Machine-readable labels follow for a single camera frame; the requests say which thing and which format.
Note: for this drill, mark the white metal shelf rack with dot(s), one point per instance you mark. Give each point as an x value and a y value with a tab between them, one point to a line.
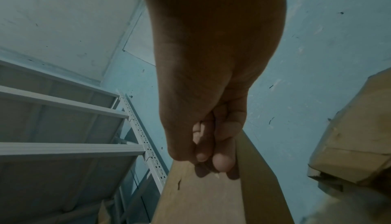
61	145

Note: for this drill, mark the person's right hand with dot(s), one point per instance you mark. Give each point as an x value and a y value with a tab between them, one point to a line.
213	49

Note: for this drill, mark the white cloth sheet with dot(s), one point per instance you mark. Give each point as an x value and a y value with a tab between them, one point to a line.
142	44

